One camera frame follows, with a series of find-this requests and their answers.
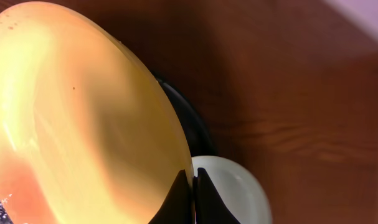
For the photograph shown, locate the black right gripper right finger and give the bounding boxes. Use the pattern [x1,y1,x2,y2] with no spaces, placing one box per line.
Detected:
[194,168,240,224]

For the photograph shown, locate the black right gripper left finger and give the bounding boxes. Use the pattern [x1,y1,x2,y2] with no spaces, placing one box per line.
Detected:
[149,170,193,224]

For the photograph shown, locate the yellow plate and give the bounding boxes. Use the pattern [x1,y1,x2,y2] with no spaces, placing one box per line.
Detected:
[0,2,193,223]

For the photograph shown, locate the black round tray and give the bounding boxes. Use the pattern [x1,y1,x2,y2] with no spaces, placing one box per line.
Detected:
[154,75,218,157]

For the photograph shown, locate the mint plate large red stain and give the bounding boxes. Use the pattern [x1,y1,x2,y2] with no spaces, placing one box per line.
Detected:
[192,156,273,224]

